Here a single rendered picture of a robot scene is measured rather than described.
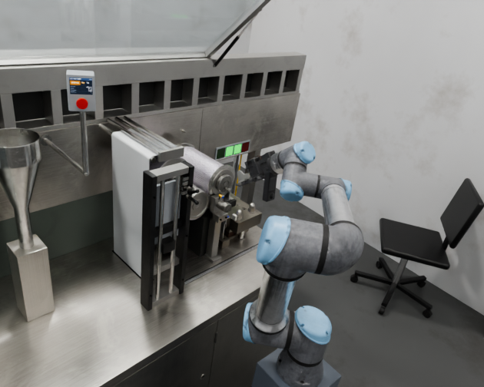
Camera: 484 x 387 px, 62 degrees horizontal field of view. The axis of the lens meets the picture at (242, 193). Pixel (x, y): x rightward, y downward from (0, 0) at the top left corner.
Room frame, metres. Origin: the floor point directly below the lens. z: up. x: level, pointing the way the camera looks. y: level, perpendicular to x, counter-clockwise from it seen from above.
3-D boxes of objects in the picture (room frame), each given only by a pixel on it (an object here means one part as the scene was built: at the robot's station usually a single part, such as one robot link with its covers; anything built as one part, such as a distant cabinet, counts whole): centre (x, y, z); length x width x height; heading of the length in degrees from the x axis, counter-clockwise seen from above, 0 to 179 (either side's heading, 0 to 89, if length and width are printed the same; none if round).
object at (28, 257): (0.98, 0.64, 1.18); 0.14 x 0.14 x 0.57
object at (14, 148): (0.98, 0.64, 1.50); 0.14 x 0.14 x 0.06
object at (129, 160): (1.30, 0.43, 1.17); 0.34 x 0.05 x 0.54; 49
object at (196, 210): (1.44, 0.26, 1.17); 0.26 x 0.12 x 0.12; 49
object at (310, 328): (0.90, -0.27, 1.07); 0.13 x 0.12 x 0.14; 87
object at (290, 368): (0.90, -0.27, 0.95); 0.15 x 0.15 x 0.10
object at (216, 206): (1.40, 0.08, 1.05); 0.06 x 0.05 x 0.31; 49
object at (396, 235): (2.46, -1.27, 0.49); 0.62 x 0.62 x 0.98
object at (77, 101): (1.05, 0.47, 1.66); 0.07 x 0.07 x 0.10; 24
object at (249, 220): (1.70, 0.10, 1.00); 0.40 x 0.16 x 0.06; 49
